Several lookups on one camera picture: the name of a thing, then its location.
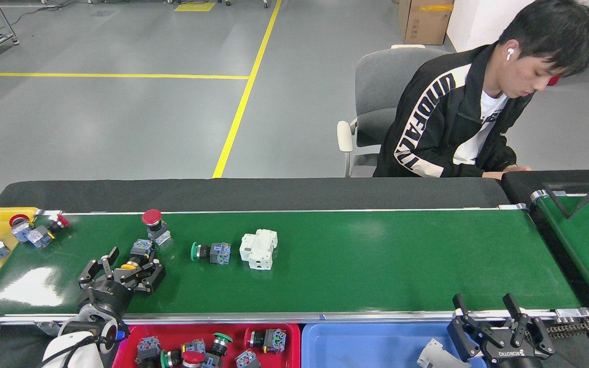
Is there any conveyor drive chain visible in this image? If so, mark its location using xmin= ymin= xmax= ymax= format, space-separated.
xmin=525 ymin=320 xmax=589 ymax=341

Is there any person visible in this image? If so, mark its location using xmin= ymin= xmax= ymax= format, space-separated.
xmin=372 ymin=0 xmax=589 ymax=180

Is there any brown cardboard box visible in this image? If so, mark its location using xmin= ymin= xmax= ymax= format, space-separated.
xmin=398 ymin=0 xmax=455 ymax=45

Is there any white circuit breaker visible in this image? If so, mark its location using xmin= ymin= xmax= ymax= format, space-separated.
xmin=239 ymin=228 xmax=279 ymax=271

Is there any grey office chair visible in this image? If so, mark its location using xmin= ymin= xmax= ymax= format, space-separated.
xmin=336 ymin=44 xmax=452 ymax=178

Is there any red plastic bin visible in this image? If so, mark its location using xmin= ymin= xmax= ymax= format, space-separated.
xmin=112 ymin=323 xmax=301 ymax=368

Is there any black metal bracket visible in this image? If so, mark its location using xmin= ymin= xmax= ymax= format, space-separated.
xmin=542 ymin=181 xmax=574 ymax=219

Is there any blue plastic bin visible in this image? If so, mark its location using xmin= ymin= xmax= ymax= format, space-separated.
xmin=301 ymin=322 xmax=487 ymax=368

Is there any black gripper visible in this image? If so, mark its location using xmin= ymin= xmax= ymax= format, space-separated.
xmin=77 ymin=246 xmax=167 ymax=328
xmin=447 ymin=293 xmax=556 ymax=368

